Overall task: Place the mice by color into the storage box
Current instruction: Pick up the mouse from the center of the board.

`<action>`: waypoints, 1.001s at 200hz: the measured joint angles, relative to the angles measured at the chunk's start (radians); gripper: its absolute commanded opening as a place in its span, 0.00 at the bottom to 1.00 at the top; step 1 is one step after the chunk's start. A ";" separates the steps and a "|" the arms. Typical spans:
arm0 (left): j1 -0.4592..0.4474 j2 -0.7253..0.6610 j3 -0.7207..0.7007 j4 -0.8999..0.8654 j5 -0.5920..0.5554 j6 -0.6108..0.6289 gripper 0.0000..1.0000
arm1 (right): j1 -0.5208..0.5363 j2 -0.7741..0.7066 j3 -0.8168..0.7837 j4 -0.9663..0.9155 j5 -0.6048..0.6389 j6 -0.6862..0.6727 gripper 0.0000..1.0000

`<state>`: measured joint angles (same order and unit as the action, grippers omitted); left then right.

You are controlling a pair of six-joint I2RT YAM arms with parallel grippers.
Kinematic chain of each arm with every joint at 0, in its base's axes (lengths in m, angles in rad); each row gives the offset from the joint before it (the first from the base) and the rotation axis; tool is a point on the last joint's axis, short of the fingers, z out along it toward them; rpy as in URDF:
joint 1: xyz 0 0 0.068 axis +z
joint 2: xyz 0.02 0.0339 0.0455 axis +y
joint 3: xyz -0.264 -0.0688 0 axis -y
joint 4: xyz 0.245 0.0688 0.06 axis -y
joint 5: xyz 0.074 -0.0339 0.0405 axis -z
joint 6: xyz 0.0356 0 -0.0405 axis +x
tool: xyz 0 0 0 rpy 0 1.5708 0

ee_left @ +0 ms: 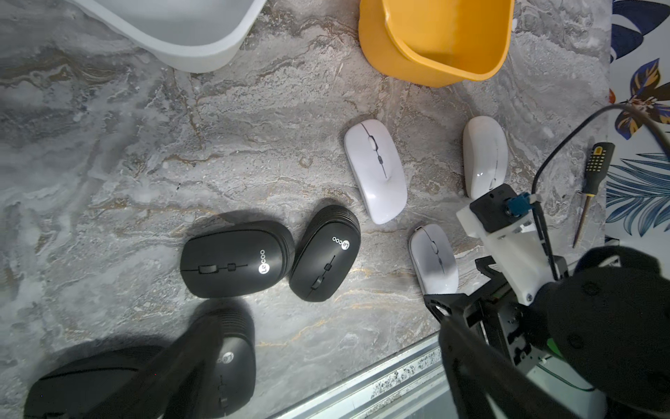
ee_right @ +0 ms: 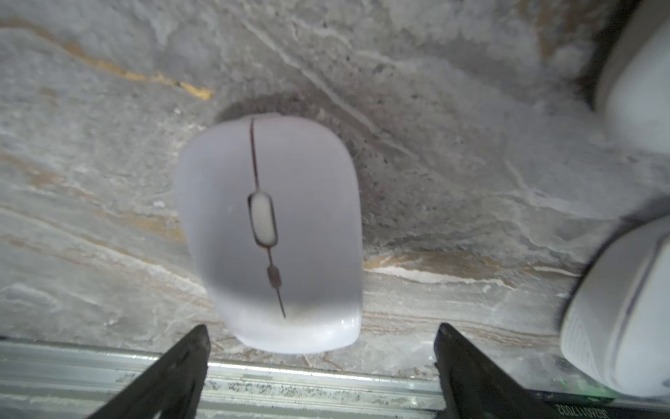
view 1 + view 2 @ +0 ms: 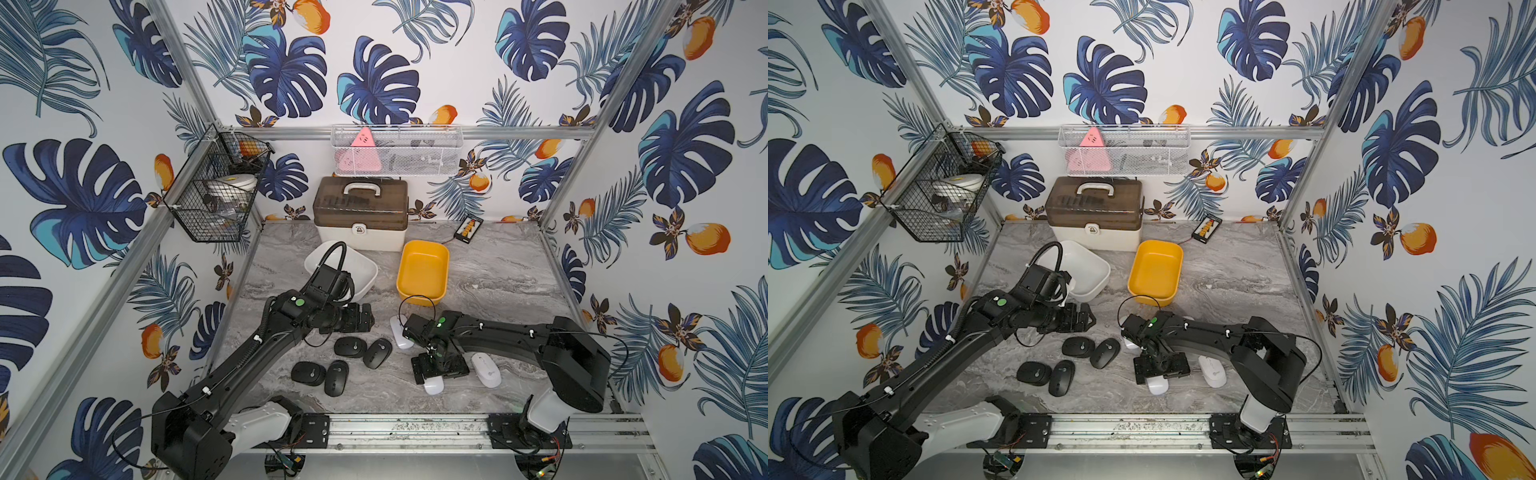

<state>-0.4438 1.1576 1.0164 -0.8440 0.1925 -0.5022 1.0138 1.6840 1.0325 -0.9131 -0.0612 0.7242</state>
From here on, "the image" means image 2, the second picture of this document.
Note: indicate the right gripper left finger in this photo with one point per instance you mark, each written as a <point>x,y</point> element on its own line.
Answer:
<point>171,387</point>

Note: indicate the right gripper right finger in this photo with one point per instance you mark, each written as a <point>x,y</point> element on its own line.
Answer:
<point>474,387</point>

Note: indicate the white mouse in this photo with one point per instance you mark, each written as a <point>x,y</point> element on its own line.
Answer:
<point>270,208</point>
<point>616,327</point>
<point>632,96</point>

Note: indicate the aluminium front rail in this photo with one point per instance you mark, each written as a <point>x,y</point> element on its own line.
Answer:
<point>50,380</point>

